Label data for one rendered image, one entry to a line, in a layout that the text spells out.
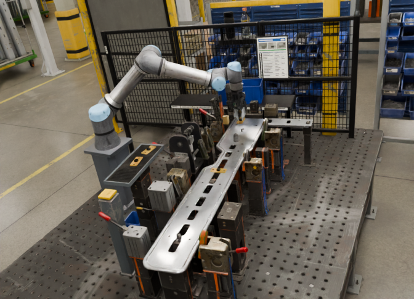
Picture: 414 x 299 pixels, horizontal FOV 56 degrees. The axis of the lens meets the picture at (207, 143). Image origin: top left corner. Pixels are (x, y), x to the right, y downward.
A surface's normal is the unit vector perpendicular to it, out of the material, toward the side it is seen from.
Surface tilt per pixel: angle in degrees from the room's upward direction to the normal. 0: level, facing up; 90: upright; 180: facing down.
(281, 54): 90
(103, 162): 90
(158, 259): 0
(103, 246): 0
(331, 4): 87
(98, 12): 90
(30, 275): 0
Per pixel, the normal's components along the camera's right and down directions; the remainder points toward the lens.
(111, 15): -0.49, 0.46
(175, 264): -0.13, -0.88
